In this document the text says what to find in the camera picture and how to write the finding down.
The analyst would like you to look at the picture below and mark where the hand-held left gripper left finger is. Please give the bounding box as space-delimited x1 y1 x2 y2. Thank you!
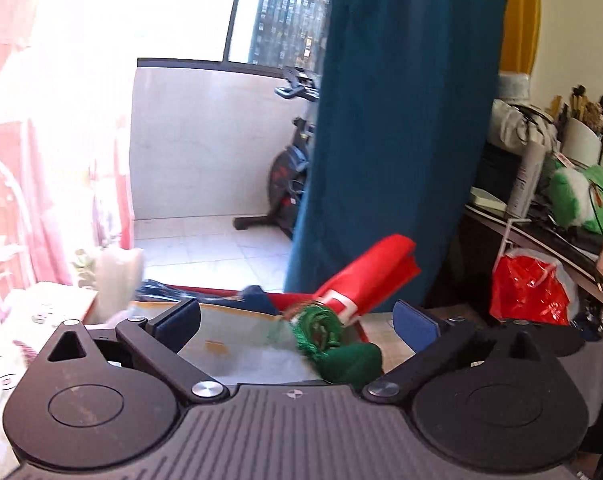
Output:
46 297 229 406

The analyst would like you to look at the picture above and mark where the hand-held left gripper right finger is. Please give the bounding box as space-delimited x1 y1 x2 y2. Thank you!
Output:
364 300 552 406

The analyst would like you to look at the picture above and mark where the red plastic packet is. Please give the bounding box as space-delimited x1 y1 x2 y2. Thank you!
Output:
314 234 422 321

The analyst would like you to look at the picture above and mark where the cream plastic bag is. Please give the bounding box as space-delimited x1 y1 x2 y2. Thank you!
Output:
88 247 146 323

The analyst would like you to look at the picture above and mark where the blue cloth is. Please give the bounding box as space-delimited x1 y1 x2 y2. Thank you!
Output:
136 280 287 316

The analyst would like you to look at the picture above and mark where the red plastic bag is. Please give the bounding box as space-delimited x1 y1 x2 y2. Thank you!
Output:
490 255 571 326

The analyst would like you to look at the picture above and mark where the pale notepad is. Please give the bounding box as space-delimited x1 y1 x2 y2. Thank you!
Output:
469 187 507 211

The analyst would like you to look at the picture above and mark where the white shopping bag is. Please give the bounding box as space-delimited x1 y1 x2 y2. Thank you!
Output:
506 247 579 321

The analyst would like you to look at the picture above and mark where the dark desk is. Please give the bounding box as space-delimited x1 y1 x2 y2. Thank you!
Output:
464 202 603 311

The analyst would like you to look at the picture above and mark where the checked floral mat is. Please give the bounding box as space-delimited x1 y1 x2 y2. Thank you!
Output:
0 280 97 480

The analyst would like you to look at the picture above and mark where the black appliance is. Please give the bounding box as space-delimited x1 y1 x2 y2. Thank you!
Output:
474 142 525 206

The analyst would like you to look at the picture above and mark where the black exercise bike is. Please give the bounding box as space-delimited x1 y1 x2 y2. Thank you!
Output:
232 66 325 241

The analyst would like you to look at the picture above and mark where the blue curtain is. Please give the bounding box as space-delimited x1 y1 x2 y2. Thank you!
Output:
284 0 512 311

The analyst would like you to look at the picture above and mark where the red printed backdrop cloth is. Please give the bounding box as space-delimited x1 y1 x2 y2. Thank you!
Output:
0 0 137 291

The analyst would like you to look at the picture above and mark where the green and white plush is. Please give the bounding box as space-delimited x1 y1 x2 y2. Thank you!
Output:
546 162 603 241

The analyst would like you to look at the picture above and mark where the white cloth bundle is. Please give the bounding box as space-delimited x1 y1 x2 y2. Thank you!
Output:
491 72 559 156

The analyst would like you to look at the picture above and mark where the white cup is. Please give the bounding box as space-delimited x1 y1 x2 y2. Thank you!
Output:
561 117 603 168

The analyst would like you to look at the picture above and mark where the bunch of brushes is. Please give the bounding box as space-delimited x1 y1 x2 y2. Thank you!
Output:
546 85 603 136

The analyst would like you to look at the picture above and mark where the yellow curtain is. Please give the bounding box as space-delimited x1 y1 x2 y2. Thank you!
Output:
499 0 542 76

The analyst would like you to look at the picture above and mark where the window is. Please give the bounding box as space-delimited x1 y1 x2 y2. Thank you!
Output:
221 0 337 68

